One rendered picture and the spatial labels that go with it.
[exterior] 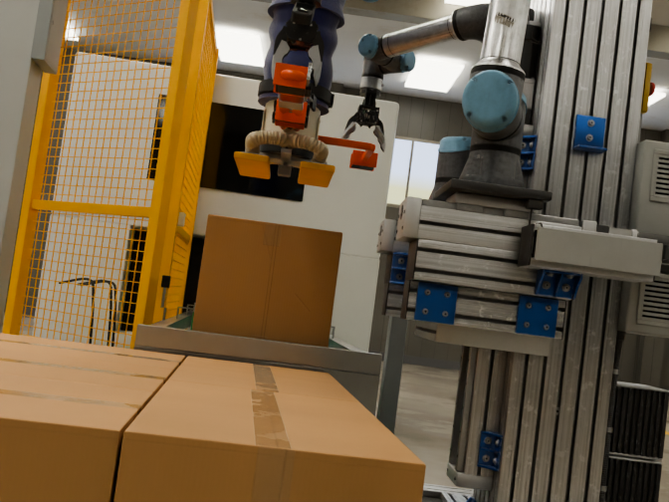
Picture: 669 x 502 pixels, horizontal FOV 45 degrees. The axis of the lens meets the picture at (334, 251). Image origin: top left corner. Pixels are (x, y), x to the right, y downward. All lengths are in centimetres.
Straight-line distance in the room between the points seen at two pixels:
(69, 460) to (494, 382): 123
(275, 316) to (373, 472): 132
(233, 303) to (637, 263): 115
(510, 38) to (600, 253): 49
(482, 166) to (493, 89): 20
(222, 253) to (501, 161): 92
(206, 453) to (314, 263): 136
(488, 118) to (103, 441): 103
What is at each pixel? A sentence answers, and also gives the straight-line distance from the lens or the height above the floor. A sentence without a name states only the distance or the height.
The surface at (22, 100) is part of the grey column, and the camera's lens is 315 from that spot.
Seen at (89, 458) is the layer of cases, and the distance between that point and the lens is 109.
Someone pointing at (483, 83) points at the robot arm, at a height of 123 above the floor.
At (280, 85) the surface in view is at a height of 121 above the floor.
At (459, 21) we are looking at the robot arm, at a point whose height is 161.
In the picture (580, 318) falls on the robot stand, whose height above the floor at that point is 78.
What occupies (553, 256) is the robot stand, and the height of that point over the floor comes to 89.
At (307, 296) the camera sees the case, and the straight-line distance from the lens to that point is 236.
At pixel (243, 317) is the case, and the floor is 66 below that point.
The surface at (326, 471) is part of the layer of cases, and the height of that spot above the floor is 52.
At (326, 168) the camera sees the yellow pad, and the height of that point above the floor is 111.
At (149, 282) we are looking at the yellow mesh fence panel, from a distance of 307.
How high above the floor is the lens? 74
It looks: 4 degrees up
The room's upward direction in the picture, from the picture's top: 7 degrees clockwise
